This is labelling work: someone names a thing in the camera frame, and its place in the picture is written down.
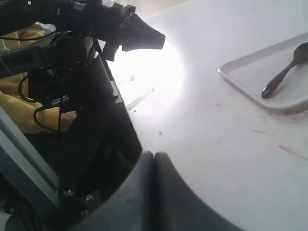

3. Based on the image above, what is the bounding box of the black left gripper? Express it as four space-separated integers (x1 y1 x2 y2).
56 0 166 62

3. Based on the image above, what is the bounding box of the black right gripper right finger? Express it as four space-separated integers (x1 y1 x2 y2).
154 152 242 231

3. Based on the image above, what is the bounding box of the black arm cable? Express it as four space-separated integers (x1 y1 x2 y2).
18 67 80 135

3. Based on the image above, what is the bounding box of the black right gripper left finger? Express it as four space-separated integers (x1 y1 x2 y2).
47 152 154 231

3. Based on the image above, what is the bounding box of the white rectangular plastic tray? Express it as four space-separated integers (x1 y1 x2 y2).
218 33 308 111

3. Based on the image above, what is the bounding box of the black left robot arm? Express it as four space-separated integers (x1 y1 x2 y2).
0 0 165 217

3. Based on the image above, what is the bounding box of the brown wooden spoon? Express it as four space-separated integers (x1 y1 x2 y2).
261 42 308 99

